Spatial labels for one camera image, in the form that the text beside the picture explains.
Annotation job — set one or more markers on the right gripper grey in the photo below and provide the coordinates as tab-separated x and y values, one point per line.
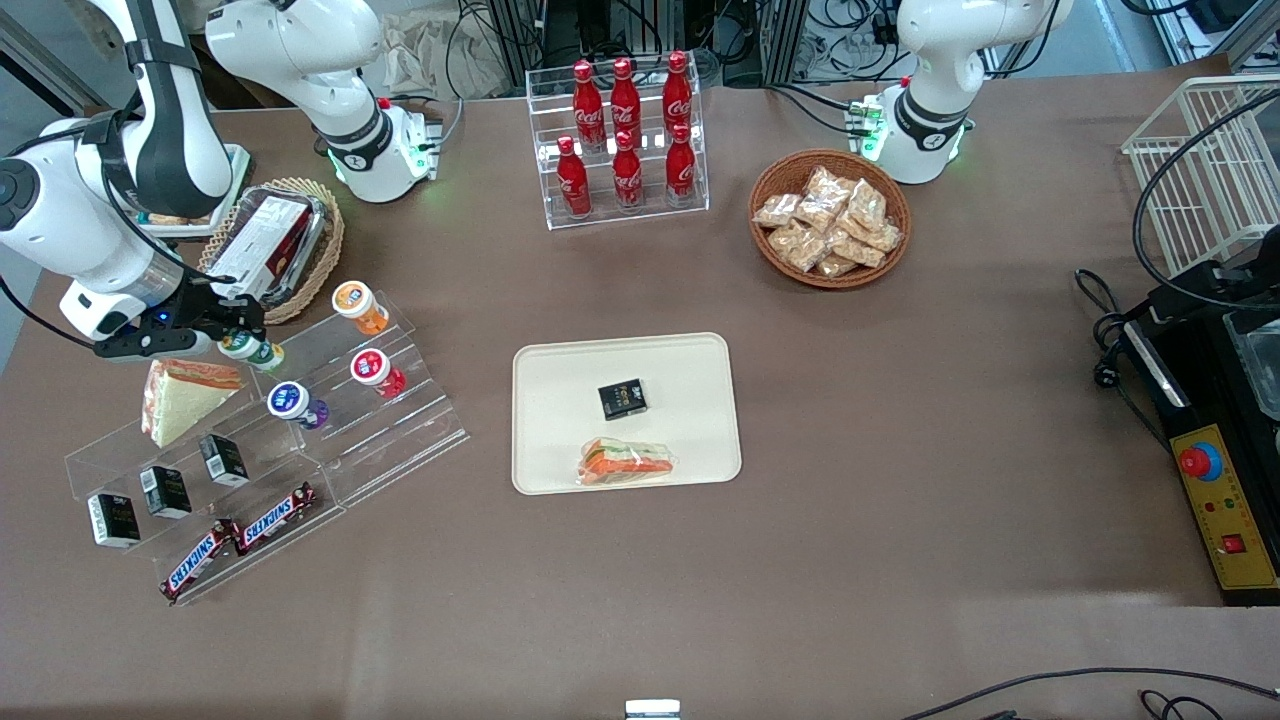
207	307

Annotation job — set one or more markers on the green gum bottle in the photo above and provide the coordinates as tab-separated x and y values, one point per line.
255	352

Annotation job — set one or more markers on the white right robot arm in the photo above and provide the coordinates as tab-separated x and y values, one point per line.
300	50

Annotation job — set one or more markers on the purple gum bottle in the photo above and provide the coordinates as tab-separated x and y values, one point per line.
297	403

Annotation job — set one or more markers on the orange gum bottle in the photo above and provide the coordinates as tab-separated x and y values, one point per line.
358	307

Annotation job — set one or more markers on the red gum bottle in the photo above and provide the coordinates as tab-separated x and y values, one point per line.
377	372

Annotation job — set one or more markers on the beige plastic tray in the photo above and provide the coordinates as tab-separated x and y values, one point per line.
560	400

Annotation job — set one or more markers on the plastic-wrapped red white box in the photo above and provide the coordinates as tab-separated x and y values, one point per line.
265	245

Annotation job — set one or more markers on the wrapped triangular white-bread sandwich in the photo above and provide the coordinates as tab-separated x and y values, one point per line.
185	400

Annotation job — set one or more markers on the oval light wicker basket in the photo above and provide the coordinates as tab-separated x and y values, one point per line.
318	282

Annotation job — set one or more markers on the small black box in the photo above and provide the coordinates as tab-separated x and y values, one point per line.
165	491
113	520
223	460

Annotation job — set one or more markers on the white board with teal edge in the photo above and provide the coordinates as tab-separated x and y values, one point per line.
225	172

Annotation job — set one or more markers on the Snickers chocolate bar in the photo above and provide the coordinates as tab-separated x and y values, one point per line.
275	518
198	560

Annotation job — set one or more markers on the clear acrylic stair shelf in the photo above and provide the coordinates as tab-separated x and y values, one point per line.
90	470
420	430

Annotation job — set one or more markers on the crumpled beige paper bag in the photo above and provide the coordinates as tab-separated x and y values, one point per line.
430	50

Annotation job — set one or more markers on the clear acrylic bottle rack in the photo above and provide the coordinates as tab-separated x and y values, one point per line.
545	150

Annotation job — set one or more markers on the red Coca-Cola bottle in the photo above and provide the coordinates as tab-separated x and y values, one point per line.
625	95
588	100
573	182
681	170
677	92
627	175

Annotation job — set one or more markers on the black box with gold print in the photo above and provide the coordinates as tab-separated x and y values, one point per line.
622	398

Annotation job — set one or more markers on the wrapped sandwich with orange filling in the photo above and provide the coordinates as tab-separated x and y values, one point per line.
625	463

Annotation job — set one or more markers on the round brown wicker basket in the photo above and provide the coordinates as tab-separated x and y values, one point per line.
765	255

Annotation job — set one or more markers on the clear-wrapped cracker snack packet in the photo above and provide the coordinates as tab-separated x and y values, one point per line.
822	190
778	210
858	250
836	265
885	237
866	205
800	245

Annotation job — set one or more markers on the black machine with yellow panel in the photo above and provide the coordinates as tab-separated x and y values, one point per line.
1200	380

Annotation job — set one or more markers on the red emergency stop button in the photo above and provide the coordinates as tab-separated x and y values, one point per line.
1195	460

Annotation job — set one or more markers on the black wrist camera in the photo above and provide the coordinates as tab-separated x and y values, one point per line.
175	315

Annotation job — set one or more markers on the aluminium frame post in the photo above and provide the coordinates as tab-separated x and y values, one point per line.
785	40

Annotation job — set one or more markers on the red rocker switch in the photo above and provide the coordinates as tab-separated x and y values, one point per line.
1233	545

